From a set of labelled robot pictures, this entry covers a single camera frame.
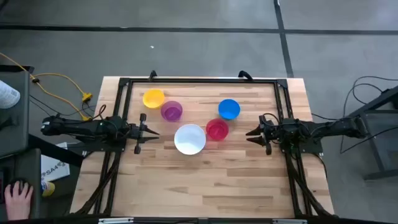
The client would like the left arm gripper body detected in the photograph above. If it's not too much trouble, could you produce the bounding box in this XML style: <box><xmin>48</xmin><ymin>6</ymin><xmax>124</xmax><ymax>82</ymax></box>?
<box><xmin>127</xmin><ymin>113</ymin><xmax>147</xmax><ymax>155</ymax></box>

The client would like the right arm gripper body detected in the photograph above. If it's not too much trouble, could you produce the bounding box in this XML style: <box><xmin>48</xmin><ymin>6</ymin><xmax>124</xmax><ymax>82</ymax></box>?
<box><xmin>259</xmin><ymin>113</ymin><xmax>282</xmax><ymax>156</ymax></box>

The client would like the purple translucent plastic bowl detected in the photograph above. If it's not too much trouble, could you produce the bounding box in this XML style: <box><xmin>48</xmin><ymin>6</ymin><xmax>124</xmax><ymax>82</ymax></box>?
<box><xmin>160</xmin><ymin>100</ymin><xmax>183</xmax><ymax>122</ymax></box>

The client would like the yellow plastic bowl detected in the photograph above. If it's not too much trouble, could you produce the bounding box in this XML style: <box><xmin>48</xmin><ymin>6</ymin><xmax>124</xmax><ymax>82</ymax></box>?
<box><xmin>142</xmin><ymin>88</ymin><xmax>165</xmax><ymax>110</ymax></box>

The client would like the blue plastic bowl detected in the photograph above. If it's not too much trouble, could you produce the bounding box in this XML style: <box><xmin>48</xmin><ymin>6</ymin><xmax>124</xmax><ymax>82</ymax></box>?
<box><xmin>218</xmin><ymin>98</ymin><xmax>241</xmax><ymax>121</ymax></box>

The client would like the red translucent plastic bowl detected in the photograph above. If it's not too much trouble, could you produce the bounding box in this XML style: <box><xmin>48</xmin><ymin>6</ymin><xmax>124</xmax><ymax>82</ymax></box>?
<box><xmin>205</xmin><ymin>118</ymin><xmax>229</xmax><ymax>141</ymax></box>

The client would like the large white bowl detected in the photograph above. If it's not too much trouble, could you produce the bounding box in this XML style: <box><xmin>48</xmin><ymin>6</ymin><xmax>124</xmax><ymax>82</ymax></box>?
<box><xmin>174</xmin><ymin>123</ymin><xmax>206</xmax><ymax>156</ymax></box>

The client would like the white printed cardboard box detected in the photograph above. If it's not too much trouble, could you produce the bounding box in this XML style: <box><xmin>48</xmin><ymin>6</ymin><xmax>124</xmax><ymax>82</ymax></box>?
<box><xmin>40</xmin><ymin>142</ymin><xmax>71</xmax><ymax>182</ymax></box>

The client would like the black metal side table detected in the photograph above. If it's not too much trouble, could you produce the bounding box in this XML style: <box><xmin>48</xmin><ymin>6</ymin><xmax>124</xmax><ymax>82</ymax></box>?
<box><xmin>343</xmin><ymin>85</ymin><xmax>398</xmax><ymax>182</ymax></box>

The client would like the yellow and blue shoe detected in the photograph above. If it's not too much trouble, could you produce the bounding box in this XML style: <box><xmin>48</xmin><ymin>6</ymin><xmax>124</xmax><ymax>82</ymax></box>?
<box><xmin>40</xmin><ymin>180</ymin><xmax>56</xmax><ymax>198</ymax></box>

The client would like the grey desk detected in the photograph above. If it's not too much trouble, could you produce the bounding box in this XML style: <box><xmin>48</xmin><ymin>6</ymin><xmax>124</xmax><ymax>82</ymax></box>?
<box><xmin>0</xmin><ymin>64</ymin><xmax>42</xmax><ymax>220</ymax></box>

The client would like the white printed cylinder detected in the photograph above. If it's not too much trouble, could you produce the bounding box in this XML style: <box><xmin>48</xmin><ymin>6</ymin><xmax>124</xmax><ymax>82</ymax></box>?
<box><xmin>0</xmin><ymin>80</ymin><xmax>21</xmax><ymax>110</ymax></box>

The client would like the person's hand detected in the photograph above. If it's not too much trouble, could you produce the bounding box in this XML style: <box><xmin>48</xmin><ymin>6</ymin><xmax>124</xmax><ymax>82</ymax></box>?
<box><xmin>4</xmin><ymin>180</ymin><xmax>34</xmax><ymax>222</ymax></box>

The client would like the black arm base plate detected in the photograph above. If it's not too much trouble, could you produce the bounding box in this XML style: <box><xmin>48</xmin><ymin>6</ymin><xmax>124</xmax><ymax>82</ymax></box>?
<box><xmin>66</xmin><ymin>140</ymin><xmax>127</xmax><ymax>154</ymax></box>
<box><xmin>279</xmin><ymin>118</ymin><xmax>323</xmax><ymax>156</ymax></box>

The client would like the black cable bundle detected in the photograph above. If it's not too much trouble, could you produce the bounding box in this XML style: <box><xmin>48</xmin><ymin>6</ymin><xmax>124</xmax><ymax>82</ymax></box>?
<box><xmin>284</xmin><ymin>152</ymin><xmax>334</xmax><ymax>218</ymax></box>
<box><xmin>73</xmin><ymin>151</ymin><xmax>121</xmax><ymax>216</ymax></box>

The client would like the black aluminium table frame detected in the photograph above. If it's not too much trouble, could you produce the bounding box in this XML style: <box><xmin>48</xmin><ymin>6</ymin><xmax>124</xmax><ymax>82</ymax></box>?
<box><xmin>70</xmin><ymin>77</ymin><xmax>335</xmax><ymax>218</ymax></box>

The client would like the black floor cable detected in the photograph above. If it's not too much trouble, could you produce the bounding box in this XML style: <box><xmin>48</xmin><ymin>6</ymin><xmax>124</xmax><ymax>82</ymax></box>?
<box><xmin>340</xmin><ymin>75</ymin><xmax>398</xmax><ymax>155</ymax></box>
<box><xmin>29</xmin><ymin>94</ymin><xmax>98</xmax><ymax>118</ymax></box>

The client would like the silver frame bracket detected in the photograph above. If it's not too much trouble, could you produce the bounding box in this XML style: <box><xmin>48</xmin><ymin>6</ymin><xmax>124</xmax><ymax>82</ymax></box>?
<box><xmin>98</xmin><ymin>217</ymin><xmax>135</xmax><ymax>224</ymax></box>
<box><xmin>272</xmin><ymin>218</ymin><xmax>308</xmax><ymax>224</ymax></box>

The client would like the yellow extension cable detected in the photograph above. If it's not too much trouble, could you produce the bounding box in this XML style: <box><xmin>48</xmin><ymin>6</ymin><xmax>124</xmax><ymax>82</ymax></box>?
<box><xmin>32</xmin><ymin>73</ymin><xmax>93</xmax><ymax>103</ymax></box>
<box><xmin>0</xmin><ymin>52</ymin><xmax>93</xmax><ymax>122</ymax></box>

